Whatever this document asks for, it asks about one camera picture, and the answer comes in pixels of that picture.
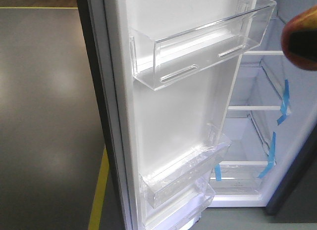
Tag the dark grey refrigerator body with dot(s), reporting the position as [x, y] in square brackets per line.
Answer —
[270, 120]

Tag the clear door bin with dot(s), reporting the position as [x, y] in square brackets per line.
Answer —
[161, 185]
[174, 39]
[179, 210]

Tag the clear lower door bin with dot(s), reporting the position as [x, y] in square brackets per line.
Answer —
[179, 210]

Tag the refrigerator door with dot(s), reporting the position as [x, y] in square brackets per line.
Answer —
[144, 130]

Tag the clear middle door bin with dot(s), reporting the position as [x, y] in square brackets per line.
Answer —
[161, 185]

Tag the red yellow apple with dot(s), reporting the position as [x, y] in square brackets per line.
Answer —
[306, 20]

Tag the clear upper door bin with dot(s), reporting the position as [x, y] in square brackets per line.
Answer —
[174, 39]

